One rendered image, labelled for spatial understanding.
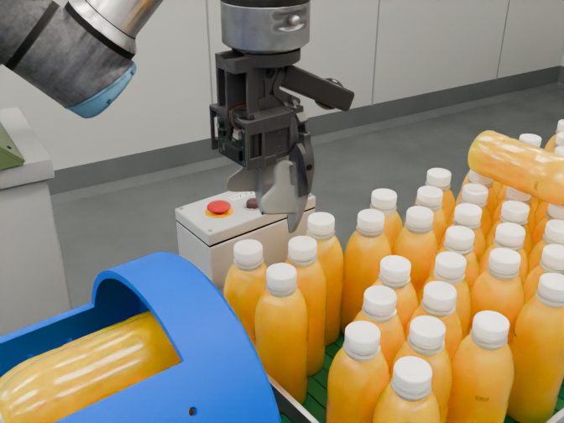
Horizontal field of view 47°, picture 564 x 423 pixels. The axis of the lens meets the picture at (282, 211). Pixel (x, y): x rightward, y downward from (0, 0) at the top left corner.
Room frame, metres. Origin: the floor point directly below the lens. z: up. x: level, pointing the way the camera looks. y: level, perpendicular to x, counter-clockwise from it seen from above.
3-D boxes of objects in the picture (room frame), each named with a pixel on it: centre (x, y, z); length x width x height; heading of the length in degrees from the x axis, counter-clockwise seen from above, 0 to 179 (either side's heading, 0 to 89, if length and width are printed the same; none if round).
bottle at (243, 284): (0.73, 0.05, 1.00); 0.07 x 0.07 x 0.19
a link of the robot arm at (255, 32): (0.66, 0.01, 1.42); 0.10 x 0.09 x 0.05; 37
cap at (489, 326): (0.58, -0.24, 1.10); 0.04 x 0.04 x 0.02
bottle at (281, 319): (0.68, 0.00, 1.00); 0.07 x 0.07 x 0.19
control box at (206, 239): (0.89, 0.06, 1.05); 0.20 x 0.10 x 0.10; 127
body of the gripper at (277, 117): (0.65, 0.02, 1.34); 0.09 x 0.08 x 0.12; 127
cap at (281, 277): (0.68, 0.00, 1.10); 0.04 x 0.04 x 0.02
